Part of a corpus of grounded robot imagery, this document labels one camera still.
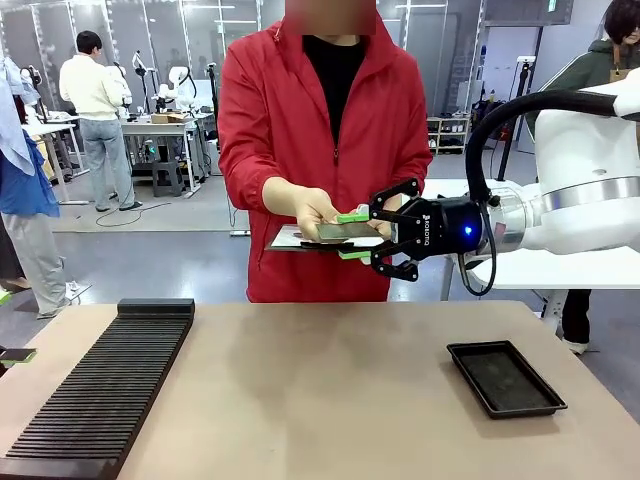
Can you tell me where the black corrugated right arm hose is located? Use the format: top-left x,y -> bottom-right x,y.
464,88 -> 624,204

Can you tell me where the person in red jacket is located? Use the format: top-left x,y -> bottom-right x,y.
218,0 -> 434,304

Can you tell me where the black slotted PCB rack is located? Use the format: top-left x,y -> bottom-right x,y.
0,298 -> 196,480

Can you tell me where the person's right forearm red sleeve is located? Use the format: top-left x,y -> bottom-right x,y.
218,144 -> 284,217

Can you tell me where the grey step stool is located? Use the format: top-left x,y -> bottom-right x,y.
150,159 -> 186,198

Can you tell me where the black floor cable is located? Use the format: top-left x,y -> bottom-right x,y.
94,199 -> 174,227

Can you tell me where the person's left forearm red sleeve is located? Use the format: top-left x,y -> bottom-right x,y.
392,144 -> 434,204

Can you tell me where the man in white shirt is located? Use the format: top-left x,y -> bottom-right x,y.
58,30 -> 144,213

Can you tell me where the grey plate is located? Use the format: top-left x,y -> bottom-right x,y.
313,221 -> 387,242

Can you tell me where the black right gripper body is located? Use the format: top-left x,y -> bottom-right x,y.
391,196 -> 495,262

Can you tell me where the person's right hand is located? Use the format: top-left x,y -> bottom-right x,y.
262,177 -> 352,241

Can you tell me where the grey background workbench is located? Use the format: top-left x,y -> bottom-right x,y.
119,113 -> 217,199

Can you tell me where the white table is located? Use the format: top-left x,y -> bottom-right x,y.
422,178 -> 640,334

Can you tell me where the black tripod pole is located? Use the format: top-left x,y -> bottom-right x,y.
496,55 -> 537,183

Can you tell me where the black plastic tray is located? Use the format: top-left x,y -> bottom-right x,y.
445,340 -> 569,421

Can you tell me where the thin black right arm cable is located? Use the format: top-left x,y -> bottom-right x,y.
458,197 -> 500,297

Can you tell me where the white shoe rack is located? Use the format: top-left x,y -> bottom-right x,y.
426,115 -> 472,156

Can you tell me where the person in blue shirt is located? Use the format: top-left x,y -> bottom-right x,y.
0,54 -> 74,321

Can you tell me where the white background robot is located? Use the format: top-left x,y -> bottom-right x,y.
155,64 -> 197,113

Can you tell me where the black tablet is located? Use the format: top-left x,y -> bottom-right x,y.
263,223 -> 397,254

